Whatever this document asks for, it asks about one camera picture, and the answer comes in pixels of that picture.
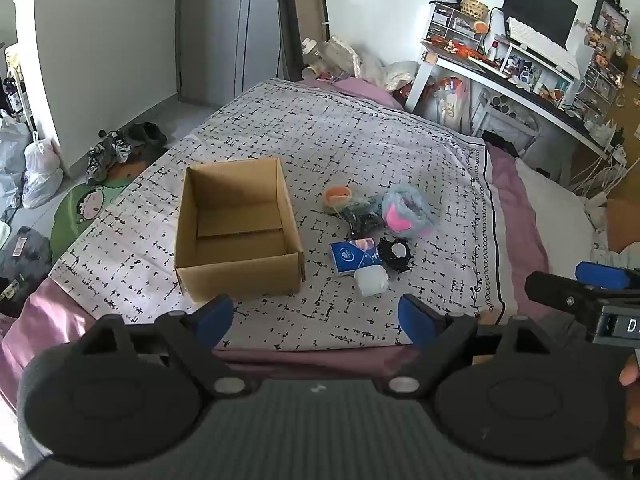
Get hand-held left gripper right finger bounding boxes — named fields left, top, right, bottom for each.
left=384, top=294, right=556, bottom=397

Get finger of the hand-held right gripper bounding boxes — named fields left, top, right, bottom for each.
left=575, top=261, right=632, bottom=289
left=525, top=271, right=603, bottom=312

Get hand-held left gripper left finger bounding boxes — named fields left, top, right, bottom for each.
left=75, top=294, right=261, bottom=396

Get brown cardboard box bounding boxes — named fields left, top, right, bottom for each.
left=174, top=156, right=306, bottom=305

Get blue tissue packet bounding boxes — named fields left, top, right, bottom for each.
left=329, top=237, right=383, bottom=277

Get orange soft cup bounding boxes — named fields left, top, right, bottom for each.
left=322, top=185, right=357, bottom=216

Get person's right hand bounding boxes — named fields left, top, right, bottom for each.
left=619, top=352, right=640, bottom=387

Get black and white scrunchie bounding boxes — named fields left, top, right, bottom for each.
left=376, top=237, right=413, bottom=274

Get white pillow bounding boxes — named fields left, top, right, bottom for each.
left=515, top=157, right=610, bottom=281

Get pink item in plastic bag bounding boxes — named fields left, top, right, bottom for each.
left=381, top=183, right=436, bottom=238

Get green cartoon rug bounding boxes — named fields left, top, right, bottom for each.
left=50, top=180, right=121, bottom=261

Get white folding stool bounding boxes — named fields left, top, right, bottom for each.
left=472, top=87, right=542, bottom=156

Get grey white sneaker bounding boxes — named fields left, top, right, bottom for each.
left=107, top=130, right=133, bottom=163
left=85, top=145, right=115, bottom=183

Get white black-patterned blanket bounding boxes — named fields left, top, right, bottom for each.
left=50, top=79, right=506, bottom=352

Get grey fluffy cushion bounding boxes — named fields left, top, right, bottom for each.
left=0, top=227, right=53, bottom=306

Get small clear drawer unit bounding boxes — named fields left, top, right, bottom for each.
left=582, top=35, right=626, bottom=92

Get white desk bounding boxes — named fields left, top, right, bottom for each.
left=405, top=42, right=626, bottom=161

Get clear plastic storage bag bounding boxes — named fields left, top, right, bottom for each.
left=425, top=77, right=472, bottom=128

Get white monitor riser shelf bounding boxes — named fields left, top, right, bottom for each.
left=492, top=35, right=583, bottom=106

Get white keyboard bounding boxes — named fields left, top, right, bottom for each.
left=506, top=16, right=581, bottom=68

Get crumpled beige bag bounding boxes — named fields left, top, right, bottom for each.
left=385, top=61, right=419, bottom=92

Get large white plastic bag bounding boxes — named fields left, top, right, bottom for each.
left=0, top=110, right=32, bottom=211

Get white woven bag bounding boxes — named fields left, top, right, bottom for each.
left=324, top=35, right=362, bottom=77

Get black computer monitor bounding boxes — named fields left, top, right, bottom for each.
left=502, top=0, right=578, bottom=51

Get grey wardrobe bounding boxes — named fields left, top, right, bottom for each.
left=180, top=0, right=292, bottom=106

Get clear desktop drawer organizer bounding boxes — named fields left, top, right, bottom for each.
left=429, top=2, right=483, bottom=43

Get dark bottle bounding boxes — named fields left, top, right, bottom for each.
left=2, top=77, right=21, bottom=111

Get flat tall cardboard box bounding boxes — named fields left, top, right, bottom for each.
left=277, top=0, right=331, bottom=81

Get white power cables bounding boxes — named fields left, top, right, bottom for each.
left=570, top=145, right=631, bottom=201

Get bag of black hair ties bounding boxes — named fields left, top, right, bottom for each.
left=340, top=197, right=386, bottom=241

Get black picture frame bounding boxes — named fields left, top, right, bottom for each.
left=592, top=0, right=630, bottom=36

